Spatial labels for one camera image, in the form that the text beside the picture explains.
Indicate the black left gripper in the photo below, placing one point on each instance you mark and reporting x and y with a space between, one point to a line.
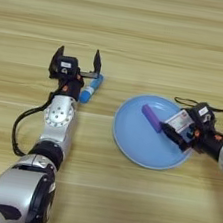
71 89

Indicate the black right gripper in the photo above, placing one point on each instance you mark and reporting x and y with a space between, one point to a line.
210 141

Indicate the blue tube with white label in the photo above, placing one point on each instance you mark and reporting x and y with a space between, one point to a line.
88 91

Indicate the light blue round plate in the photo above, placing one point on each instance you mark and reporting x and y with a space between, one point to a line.
136 140

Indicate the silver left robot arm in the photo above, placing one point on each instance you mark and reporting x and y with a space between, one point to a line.
56 122

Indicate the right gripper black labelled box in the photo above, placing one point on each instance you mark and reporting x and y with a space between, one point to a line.
204 112

